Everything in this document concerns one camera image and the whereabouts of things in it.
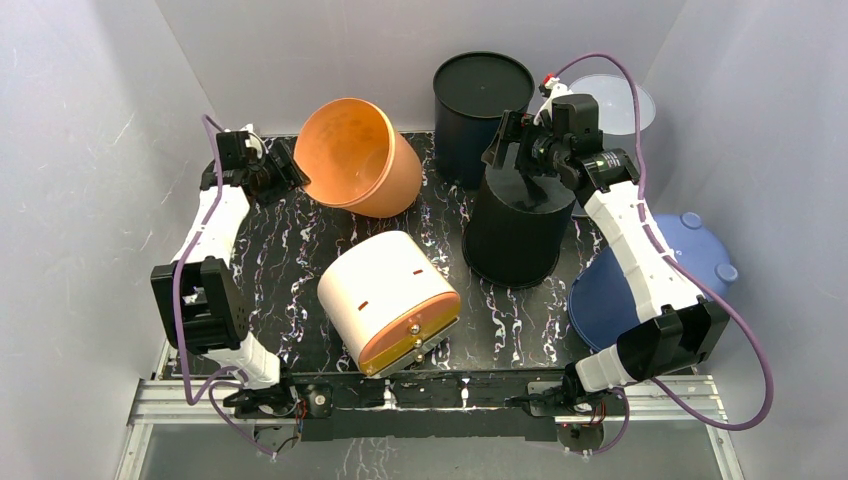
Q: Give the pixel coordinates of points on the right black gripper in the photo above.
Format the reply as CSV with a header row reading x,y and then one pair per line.
x,y
515,139

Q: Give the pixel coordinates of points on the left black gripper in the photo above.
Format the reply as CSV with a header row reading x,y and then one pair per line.
x,y
289,178

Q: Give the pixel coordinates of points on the dark navy bucket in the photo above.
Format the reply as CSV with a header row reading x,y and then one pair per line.
x,y
472,91

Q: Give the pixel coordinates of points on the tan bucket black rim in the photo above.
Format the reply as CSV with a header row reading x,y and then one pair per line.
x,y
357,161

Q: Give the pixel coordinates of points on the black bucket liner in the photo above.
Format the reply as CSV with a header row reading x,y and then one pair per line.
x,y
516,228

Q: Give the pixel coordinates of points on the blue plastic bucket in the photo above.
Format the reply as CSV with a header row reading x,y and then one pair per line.
x,y
601,306

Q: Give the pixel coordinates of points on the large grey container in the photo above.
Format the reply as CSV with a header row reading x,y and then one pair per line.
x,y
614,98

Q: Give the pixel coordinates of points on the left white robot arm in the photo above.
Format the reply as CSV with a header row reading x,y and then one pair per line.
x,y
202,309

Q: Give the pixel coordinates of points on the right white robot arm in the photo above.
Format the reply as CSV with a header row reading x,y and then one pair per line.
x,y
679,323

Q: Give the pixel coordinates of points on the white orange drawer box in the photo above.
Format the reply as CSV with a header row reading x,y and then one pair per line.
x,y
388,303

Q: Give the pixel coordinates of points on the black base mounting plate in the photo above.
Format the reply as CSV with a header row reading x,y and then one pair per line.
x,y
528,403

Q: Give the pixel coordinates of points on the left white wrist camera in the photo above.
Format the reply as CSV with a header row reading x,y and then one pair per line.
x,y
254,141

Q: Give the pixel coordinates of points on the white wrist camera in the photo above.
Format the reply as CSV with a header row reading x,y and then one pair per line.
x,y
551,88
254,141

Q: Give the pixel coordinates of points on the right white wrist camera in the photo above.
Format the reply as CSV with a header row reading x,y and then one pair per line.
x,y
551,88

